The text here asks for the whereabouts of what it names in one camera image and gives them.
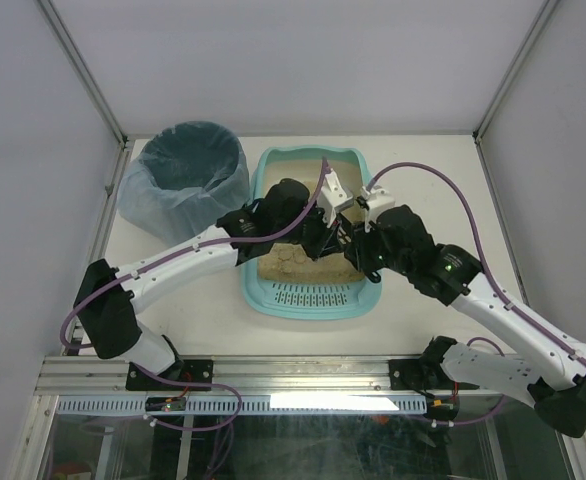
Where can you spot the white slotted cable duct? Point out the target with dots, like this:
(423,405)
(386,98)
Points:
(252,405)

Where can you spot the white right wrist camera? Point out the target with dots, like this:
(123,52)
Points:
(375,201)

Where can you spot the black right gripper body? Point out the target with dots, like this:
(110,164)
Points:
(355,245)

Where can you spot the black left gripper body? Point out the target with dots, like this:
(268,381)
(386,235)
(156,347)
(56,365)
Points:
(316,239)

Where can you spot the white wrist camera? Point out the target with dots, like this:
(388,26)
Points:
(375,201)
(333,198)

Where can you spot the teal litter box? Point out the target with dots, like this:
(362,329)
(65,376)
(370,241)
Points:
(319,302)

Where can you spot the black litter scoop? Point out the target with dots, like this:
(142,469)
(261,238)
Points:
(340,237)

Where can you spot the black trash bin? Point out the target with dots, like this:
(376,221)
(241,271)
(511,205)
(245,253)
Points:
(192,154)

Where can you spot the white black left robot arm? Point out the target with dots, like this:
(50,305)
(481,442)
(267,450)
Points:
(110,299)

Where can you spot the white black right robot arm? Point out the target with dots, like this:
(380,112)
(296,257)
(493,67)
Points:
(548,373)

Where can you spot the beige cat litter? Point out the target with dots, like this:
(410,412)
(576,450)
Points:
(288,263)

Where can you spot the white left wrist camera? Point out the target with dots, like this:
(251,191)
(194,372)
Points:
(333,198)

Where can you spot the translucent blue bin liner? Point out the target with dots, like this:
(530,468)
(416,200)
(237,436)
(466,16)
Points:
(176,216)

